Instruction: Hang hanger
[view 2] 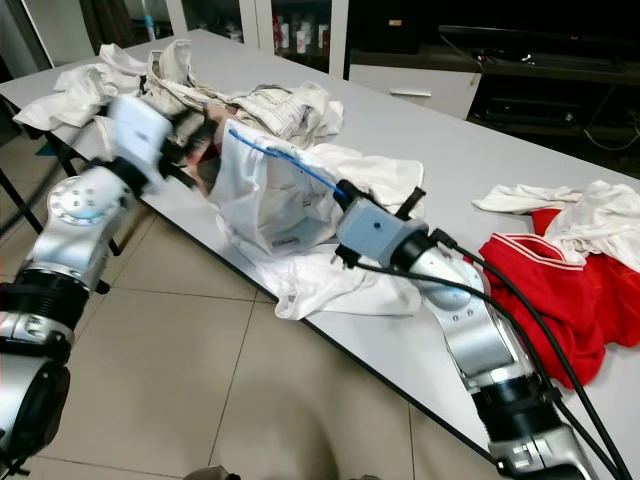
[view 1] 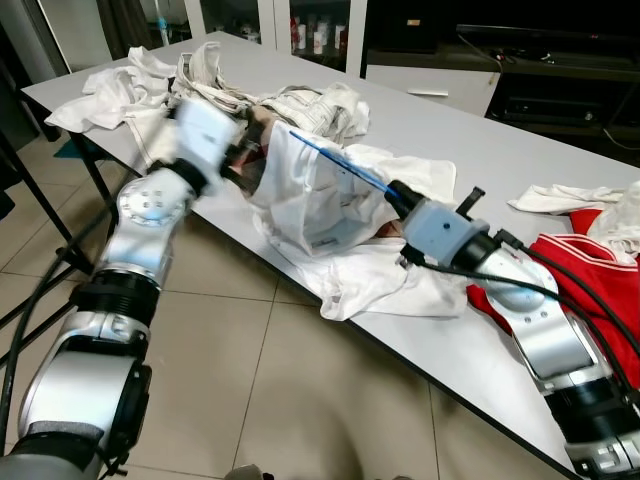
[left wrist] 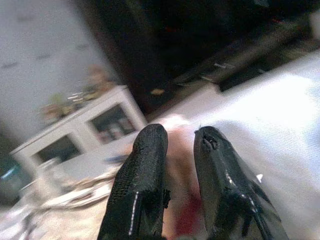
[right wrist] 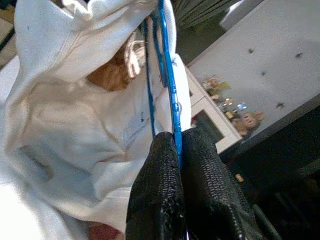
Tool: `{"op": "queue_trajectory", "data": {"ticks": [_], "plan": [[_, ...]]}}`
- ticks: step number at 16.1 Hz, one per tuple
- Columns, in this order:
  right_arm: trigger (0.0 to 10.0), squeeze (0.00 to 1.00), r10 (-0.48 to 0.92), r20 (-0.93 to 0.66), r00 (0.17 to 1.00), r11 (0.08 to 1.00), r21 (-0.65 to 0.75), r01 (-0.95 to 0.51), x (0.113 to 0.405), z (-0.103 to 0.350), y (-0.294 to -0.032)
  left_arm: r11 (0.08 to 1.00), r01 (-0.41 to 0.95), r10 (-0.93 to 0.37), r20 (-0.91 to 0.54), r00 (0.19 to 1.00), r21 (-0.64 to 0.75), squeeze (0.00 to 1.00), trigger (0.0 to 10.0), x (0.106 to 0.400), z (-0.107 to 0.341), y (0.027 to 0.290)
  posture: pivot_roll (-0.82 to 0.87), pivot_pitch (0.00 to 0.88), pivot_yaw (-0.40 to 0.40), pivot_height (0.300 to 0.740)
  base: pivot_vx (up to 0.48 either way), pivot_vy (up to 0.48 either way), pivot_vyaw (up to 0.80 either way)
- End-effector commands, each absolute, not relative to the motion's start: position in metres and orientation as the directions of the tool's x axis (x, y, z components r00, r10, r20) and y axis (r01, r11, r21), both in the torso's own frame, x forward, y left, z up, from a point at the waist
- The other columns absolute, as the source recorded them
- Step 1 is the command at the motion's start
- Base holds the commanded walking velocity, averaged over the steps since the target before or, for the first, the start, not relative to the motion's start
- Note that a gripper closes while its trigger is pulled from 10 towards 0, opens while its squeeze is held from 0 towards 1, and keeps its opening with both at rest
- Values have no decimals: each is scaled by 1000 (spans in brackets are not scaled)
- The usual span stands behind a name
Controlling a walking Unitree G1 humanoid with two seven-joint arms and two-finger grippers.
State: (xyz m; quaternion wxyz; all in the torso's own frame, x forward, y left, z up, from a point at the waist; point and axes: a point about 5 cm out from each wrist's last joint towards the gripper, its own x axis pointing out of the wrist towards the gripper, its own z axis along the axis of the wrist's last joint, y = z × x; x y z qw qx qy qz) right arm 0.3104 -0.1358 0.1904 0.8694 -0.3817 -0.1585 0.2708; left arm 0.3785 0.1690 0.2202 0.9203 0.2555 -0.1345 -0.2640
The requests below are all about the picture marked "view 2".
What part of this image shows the white drawer front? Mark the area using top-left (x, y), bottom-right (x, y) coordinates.
top-left (348, 65), bottom-right (483, 121)

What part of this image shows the dark robot foot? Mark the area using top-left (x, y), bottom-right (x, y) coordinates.
top-left (185, 467), bottom-right (233, 480)

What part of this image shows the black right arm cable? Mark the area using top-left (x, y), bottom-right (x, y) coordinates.
top-left (340, 235), bottom-right (631, 480)

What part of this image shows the white printed sweatshirt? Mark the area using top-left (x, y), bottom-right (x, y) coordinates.
top-left (210, 125), bottom-right (426, 321)

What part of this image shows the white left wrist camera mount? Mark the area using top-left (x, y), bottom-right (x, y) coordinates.
top-left (105, 95), bottom-right (176, 176)

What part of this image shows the white crumpled shirt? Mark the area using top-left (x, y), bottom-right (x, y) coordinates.
top-left (475, 180), bottom-right (640, 273)

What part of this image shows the white glass-door cabinet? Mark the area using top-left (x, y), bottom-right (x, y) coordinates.
top-left (165, 0), bottom-right (351, 79)

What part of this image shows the dark television stand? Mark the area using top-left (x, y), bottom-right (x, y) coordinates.
top-left (348, 0), bottom-right (640, 151)

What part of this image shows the white hooded jacket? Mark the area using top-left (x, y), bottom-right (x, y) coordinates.
top-left (12, 45), bottom-right (151, 131)

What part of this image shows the grey curtain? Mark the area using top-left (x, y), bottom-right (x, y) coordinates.
top-left (80, 0), bottom-right (141, 53)

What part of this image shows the black speaker with gold badge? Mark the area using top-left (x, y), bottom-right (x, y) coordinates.
top-left (355, 0), bottom-right (423, 53)

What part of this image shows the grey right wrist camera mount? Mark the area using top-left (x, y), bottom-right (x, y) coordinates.
top-left (335, 198), bottom-right (429, 269)

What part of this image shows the red white-striped garment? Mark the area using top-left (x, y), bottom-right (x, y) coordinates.
top-left (475, 208), bottom-right (640, 389)

